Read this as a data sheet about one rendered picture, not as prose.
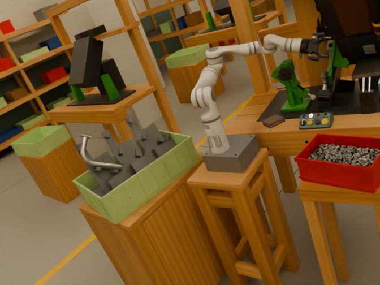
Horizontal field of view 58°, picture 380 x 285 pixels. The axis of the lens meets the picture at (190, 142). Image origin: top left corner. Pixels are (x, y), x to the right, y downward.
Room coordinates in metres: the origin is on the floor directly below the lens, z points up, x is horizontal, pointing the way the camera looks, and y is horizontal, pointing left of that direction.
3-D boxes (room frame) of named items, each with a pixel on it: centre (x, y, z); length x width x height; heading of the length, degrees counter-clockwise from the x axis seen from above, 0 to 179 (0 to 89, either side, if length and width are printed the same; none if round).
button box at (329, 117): (1.49, -0.61, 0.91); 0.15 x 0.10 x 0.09; 49
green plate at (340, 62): (1.60, -0.85, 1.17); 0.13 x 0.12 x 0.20; 49
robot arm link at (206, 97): (1.54, -0.14, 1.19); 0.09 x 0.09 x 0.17; 65
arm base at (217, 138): (1.55, -0.14, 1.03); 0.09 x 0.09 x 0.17; 49
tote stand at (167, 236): (1.85, 0.34, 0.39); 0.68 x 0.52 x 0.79; 129
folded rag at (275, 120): (1.68, -0.46, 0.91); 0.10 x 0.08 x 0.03; 100
